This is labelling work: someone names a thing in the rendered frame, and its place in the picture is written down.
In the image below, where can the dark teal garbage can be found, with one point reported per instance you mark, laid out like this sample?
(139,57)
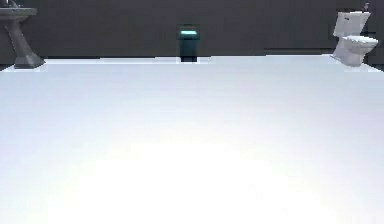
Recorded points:
(188,45)

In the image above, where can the white toilet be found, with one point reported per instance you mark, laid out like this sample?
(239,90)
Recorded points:
(354,36)

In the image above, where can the grey pedestal sink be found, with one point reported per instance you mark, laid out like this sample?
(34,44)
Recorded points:
(20,43)

